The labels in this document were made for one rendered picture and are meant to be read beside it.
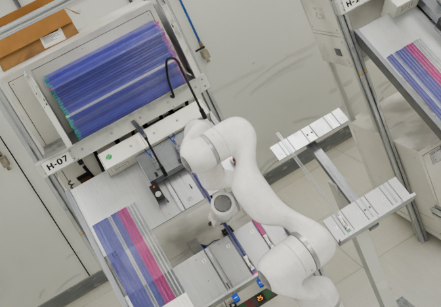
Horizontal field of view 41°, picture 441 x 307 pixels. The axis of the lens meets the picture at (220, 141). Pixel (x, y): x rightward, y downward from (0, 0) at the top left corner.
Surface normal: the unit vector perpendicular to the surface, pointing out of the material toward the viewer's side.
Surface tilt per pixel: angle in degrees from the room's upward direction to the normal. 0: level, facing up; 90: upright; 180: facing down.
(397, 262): 0
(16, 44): 80
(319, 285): 28
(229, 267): 44
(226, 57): 90
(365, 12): 90
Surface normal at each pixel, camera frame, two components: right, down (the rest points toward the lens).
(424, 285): -0.41, -0.84
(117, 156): -0.07, -0.43
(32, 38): 0.28, 0.08
